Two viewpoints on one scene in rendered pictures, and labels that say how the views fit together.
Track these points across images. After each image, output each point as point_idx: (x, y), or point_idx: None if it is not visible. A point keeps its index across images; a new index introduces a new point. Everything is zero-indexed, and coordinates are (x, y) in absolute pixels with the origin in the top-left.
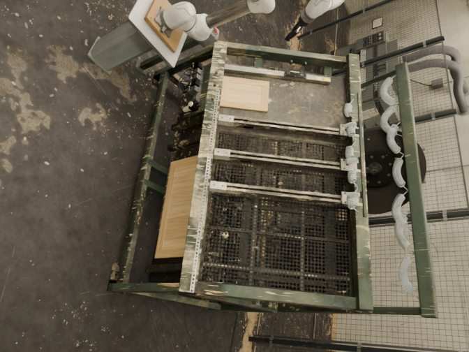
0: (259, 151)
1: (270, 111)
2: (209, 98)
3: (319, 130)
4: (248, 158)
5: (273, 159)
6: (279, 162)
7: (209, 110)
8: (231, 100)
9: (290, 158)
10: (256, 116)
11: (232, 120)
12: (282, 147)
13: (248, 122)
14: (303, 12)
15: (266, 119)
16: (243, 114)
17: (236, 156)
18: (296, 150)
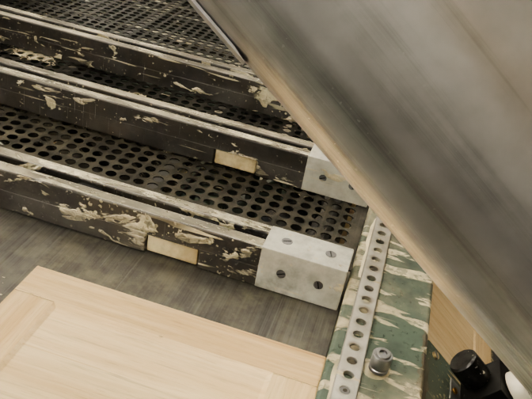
0: (166, 169)
1: (13, 277)
2: (399, 379)
3: None
4: (238, 123)
5: (141, 99)
6: (119, 90)
7: (401, 318)
8: (242, 369)
9: (67, 86)
10: (112, 275)
11: (275, 231)
12: (61, 153)
13: (190, 207)
14: None
15: (60, 251)
16: (182, 300)
17: (288, 136)
18: (5, 134)
